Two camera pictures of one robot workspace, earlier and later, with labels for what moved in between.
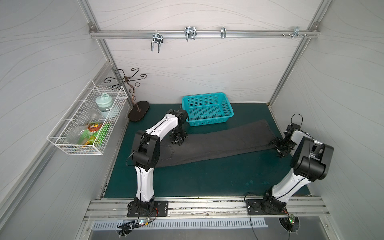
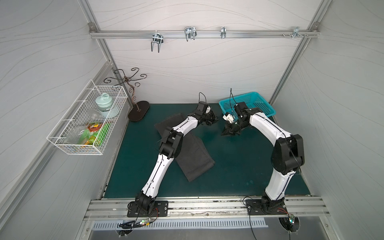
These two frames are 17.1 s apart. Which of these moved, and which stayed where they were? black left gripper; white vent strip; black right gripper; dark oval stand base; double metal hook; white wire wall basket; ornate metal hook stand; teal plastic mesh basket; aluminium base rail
Moved: black right gripper; black left gripper; teal plastic mesh basket
Stayed: white vent strip; ornate metal hook stand; white wire wall basket; dark oval stand base; double metal hook; aluminium base rail
